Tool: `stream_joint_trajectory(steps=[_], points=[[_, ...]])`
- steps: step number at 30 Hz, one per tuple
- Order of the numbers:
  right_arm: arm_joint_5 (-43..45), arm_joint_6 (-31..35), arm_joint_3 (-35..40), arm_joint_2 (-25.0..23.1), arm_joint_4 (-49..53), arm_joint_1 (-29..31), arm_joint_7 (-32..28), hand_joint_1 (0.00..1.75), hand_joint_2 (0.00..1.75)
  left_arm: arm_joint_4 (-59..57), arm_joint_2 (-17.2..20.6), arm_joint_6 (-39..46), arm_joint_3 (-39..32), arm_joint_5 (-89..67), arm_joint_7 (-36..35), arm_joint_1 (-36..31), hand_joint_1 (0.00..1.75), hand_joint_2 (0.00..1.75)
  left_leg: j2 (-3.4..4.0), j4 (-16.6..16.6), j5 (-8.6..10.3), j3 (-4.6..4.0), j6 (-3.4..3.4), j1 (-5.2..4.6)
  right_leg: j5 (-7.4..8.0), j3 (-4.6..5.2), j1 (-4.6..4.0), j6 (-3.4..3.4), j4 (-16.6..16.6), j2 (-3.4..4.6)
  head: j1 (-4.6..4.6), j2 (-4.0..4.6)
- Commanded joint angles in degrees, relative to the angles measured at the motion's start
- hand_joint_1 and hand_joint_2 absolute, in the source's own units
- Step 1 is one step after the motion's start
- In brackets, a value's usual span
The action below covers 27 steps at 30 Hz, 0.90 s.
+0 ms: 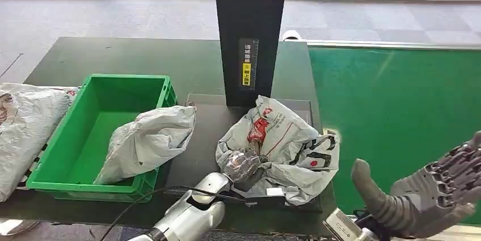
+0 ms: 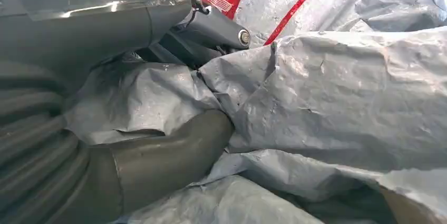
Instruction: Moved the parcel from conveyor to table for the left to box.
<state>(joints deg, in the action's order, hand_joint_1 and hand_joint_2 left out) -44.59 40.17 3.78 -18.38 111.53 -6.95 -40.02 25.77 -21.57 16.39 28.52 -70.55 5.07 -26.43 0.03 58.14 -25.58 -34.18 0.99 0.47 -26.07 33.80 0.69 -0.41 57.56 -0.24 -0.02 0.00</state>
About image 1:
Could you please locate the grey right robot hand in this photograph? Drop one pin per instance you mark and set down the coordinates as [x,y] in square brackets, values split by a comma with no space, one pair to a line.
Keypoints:
[424,201]

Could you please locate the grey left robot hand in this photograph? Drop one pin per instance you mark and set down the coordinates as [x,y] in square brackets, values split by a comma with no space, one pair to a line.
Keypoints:
[242,166]

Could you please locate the grey parcel bag red print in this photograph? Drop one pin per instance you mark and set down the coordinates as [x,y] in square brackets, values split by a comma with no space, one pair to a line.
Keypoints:
[293,149]

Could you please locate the plain grey parcel bag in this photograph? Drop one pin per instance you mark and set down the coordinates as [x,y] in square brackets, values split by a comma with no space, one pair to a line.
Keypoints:
[150,141]

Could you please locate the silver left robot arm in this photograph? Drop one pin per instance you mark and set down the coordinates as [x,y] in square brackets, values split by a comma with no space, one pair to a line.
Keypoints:
[191,213]

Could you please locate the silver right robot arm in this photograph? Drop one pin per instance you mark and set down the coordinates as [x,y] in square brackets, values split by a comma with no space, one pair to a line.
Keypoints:
[366,236]

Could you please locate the black scanner base pad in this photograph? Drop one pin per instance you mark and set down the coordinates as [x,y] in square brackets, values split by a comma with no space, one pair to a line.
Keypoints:
[203,138]

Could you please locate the black yellow label sticker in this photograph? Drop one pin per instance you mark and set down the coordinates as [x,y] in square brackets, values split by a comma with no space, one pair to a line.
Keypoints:
[246,74]

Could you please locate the green conveyor belt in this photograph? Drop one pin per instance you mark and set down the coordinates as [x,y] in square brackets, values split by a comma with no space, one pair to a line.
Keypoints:
[394,111]

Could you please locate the white round fixture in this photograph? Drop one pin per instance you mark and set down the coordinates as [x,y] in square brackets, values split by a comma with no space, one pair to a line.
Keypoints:
[291,35]

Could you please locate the black scanner column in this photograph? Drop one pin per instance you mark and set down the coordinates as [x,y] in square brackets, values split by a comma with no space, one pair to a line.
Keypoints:
[236,25]

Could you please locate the green plastic crate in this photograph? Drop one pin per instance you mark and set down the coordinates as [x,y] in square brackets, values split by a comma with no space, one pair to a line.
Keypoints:
[82,126]

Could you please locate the large white woven sack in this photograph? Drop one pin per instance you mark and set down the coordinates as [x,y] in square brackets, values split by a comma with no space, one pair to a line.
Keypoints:
[26,134]

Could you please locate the pale shiny floor object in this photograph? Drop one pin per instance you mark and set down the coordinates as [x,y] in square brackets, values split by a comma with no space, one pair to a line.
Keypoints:
[15,226]

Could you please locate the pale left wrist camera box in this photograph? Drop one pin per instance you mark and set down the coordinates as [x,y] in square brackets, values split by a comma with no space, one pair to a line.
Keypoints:
[275,192]

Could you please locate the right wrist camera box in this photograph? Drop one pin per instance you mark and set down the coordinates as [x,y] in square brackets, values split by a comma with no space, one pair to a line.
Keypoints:
[340,226]

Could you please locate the silver conveyor frame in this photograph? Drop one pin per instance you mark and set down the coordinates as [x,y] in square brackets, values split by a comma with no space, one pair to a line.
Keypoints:
[375,45]

